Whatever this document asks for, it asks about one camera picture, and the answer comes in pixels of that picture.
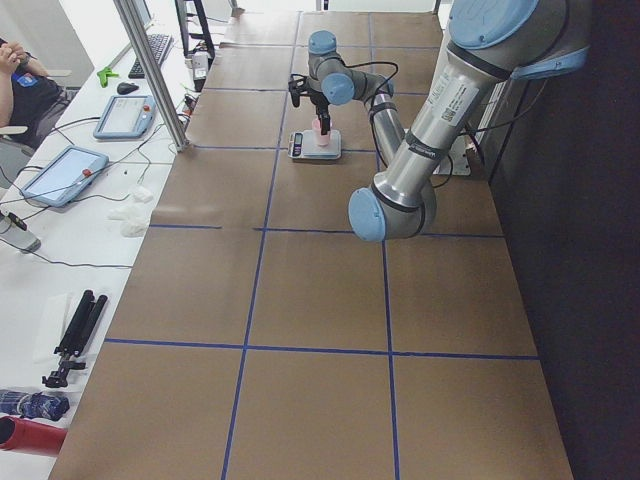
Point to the black folded tripod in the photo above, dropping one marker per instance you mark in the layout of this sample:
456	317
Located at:
76	338

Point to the black computer mouse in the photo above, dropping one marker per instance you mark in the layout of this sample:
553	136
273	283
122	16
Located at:
126	88

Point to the seated person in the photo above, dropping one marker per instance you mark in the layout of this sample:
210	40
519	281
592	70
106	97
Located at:
29	97

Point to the crumpled white tissue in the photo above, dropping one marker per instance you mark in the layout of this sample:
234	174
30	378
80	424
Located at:
132	217

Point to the near blue teach pendant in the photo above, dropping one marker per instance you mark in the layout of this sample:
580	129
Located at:
65	177

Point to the digital kitchen scale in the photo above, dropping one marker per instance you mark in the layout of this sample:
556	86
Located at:
303	145

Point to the red cylinder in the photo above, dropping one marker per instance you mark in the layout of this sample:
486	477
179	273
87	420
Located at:
30	437

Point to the far blue teach pendant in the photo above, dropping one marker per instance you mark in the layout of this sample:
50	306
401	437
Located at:
126	117

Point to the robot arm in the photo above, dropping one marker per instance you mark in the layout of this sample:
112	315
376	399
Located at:
488	42

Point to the green plastic clamp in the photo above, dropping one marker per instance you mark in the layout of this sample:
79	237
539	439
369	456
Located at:
104	75

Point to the pink paper cup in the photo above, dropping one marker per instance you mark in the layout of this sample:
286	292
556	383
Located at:
320	139

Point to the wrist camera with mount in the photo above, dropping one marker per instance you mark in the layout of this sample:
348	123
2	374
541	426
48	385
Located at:
298	88

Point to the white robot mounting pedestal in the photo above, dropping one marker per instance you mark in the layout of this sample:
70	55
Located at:
453	158

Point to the black keyboard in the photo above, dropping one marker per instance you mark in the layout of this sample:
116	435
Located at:
160	46

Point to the blue teach pendant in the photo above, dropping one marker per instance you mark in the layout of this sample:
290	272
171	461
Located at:
65	177
126	117

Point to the aluminium frame post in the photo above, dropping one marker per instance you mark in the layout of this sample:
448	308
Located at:
137	35

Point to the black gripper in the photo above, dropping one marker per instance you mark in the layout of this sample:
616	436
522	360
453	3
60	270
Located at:
321	105

